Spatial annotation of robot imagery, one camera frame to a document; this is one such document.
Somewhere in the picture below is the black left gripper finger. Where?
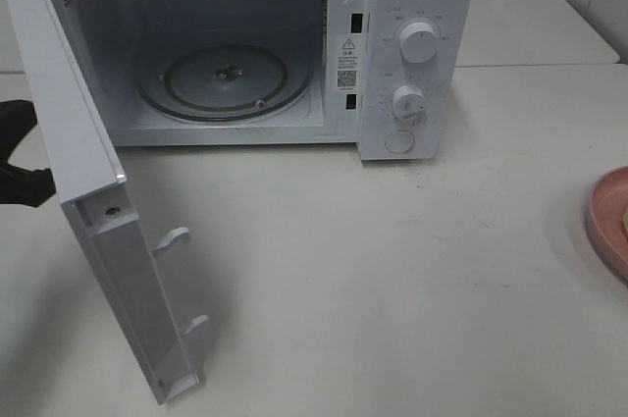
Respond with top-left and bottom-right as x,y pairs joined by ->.
1,99 -> 37,165
1,163 -> 52,208

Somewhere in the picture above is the round white door-release button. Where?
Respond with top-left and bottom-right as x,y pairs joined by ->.
385,130 -> 415,154

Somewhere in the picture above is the white timer knob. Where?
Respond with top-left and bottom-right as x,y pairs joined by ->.
392,84 -> 427,121

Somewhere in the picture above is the pink round plate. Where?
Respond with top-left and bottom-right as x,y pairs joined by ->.
585,167 -> 627,284

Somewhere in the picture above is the sandwich with lettuce and cheese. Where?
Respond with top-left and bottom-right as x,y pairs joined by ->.
622,209 -> 628,237

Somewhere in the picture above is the glass microwave turntable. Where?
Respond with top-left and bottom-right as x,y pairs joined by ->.
137,44 -> 314,123

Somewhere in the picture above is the white microwave oven body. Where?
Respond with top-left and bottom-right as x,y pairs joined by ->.
78,0 -> 470,161

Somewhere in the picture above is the upper white power knob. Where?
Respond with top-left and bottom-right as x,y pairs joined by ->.
398,18 -> 440,64

